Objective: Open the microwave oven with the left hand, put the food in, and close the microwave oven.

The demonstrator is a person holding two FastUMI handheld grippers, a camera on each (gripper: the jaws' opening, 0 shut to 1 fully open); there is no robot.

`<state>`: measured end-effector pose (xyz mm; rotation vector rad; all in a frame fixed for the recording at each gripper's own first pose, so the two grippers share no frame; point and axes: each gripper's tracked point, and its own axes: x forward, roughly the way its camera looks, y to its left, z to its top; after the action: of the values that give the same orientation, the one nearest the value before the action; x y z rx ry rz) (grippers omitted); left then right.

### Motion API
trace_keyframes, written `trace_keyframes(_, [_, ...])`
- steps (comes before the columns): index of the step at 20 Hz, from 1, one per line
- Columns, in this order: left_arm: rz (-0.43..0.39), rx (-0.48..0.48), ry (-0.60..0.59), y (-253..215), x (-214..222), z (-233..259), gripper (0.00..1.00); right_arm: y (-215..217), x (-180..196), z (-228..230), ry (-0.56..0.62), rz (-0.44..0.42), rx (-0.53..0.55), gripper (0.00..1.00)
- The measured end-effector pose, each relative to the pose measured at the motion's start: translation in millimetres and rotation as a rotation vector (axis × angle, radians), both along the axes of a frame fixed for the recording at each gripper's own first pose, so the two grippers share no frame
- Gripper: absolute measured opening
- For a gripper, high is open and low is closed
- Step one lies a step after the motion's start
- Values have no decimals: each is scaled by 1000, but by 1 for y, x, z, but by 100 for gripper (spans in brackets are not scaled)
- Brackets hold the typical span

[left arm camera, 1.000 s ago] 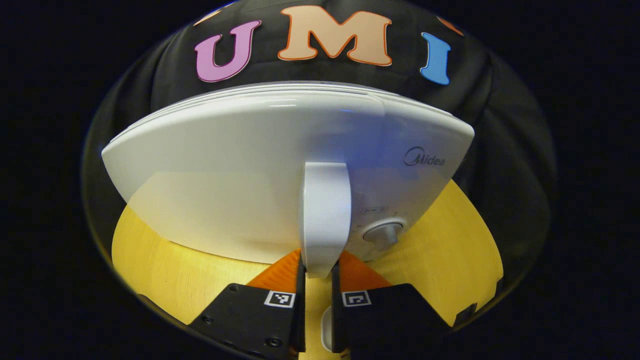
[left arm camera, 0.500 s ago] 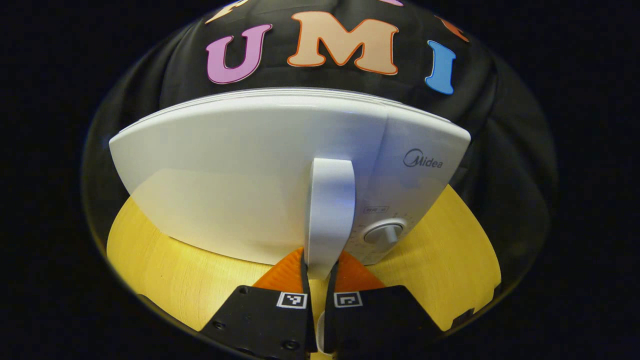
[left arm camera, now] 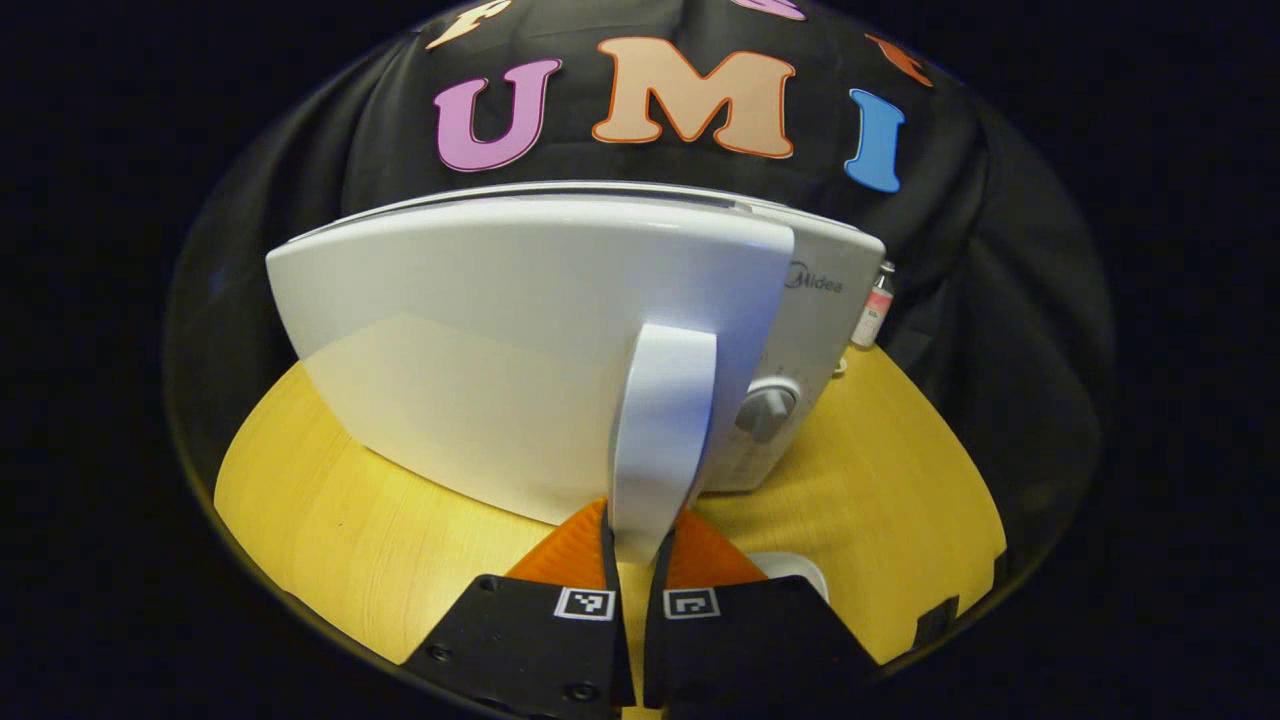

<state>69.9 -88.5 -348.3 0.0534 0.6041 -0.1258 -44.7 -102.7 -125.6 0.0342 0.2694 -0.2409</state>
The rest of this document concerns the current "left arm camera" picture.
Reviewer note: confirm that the white microwave oven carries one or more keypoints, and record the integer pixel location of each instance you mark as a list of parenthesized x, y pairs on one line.
[(500, 330)]

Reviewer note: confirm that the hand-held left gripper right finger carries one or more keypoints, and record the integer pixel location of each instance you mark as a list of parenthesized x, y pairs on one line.
[(750, 645)]

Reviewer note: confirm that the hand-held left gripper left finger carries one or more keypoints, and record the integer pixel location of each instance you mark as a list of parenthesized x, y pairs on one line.
[(520, 650)]

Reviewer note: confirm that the white square plate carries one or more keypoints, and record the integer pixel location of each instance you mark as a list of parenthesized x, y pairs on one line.
[(795, 568)]

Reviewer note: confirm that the small bottle with pink label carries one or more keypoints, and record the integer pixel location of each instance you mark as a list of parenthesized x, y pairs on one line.
[(873, 310)]

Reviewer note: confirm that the small black block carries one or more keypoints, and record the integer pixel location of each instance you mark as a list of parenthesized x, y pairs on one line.
[(937, 620)]

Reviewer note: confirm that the black backdrop cloth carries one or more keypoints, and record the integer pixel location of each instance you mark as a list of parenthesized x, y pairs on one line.
[(1000, 250)]

